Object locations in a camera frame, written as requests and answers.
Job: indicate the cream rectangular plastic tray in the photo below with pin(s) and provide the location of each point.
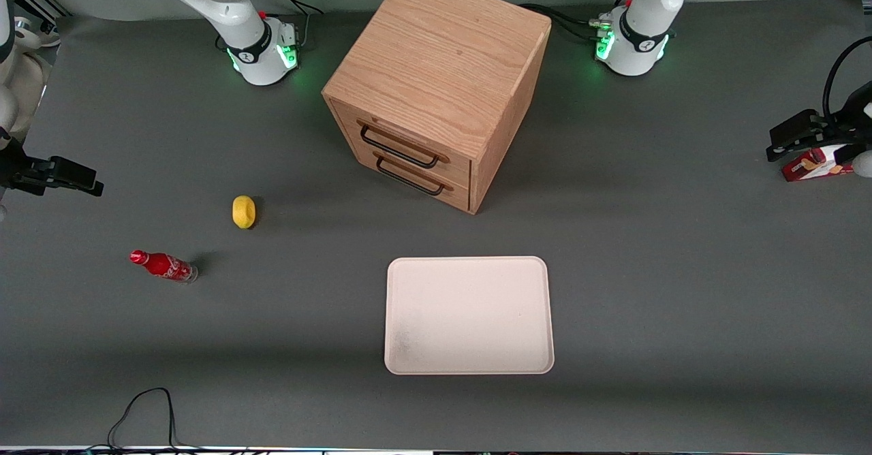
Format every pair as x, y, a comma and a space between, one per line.
469, 315

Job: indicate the wooden two-drawer cabinet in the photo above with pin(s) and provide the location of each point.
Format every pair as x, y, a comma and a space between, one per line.
443, 53

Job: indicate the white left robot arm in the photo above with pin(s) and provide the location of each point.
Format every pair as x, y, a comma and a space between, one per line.
647, 5

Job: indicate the red cola bottle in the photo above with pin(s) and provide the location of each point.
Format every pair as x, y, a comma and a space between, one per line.
163, 265

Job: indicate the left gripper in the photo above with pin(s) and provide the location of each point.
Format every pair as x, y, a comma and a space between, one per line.
835, 130

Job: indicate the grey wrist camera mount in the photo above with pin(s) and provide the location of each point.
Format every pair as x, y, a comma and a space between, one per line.
864, 165

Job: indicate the yellow lemon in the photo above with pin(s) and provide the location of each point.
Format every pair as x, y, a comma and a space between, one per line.
244, 212

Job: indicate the red tartan shortbread cookie box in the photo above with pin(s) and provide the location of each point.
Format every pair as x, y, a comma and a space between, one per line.
811, 167

